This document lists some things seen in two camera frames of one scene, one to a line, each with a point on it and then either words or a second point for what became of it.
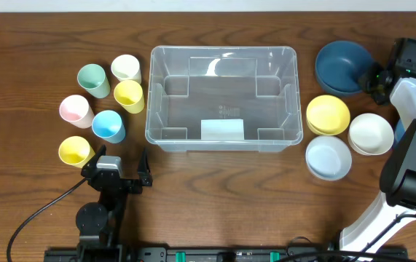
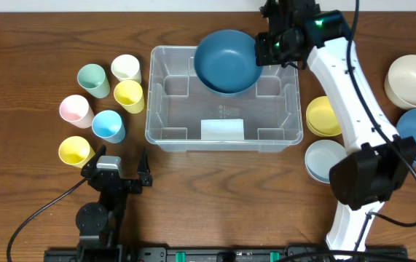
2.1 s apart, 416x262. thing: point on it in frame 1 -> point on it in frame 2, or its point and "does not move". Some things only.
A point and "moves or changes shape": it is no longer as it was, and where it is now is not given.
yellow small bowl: (327, 115) does not move
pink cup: (75, 108) does not move
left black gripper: (127, 185) does not move
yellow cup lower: (75, 151) does not move
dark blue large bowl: (338, 65) moves or changes shape
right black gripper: (369, 84) -> (263, 49)
